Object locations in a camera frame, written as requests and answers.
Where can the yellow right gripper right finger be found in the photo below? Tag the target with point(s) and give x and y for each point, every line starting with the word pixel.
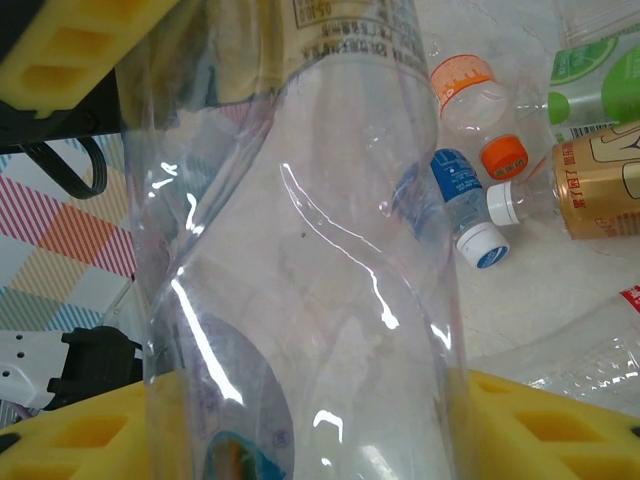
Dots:
pixel 540 440

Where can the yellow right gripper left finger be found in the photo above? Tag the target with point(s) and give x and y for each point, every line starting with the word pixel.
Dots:
pixel 60 440

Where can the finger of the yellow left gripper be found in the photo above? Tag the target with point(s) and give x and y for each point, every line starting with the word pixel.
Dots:
pixel 75 45

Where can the clear bottle red label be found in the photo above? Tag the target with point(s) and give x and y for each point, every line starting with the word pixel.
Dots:
pixel 575 350

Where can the gold tea bottle white cap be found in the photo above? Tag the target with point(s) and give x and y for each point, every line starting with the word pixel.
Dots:
pixel 595 190

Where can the large clear plastic bottle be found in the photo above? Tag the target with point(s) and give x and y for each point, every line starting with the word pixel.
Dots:
pixel 300 250

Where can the small bottle blue label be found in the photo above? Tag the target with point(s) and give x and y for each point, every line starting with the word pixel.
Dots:
pixel 455 175

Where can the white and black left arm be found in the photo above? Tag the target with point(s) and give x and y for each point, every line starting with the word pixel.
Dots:
pixel 30 365

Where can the clear bottle orange label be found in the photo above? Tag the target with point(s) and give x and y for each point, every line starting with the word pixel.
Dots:
pixel 460 80

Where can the clear bottle green label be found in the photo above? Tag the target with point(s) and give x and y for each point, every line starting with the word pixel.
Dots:
pixel 620 75

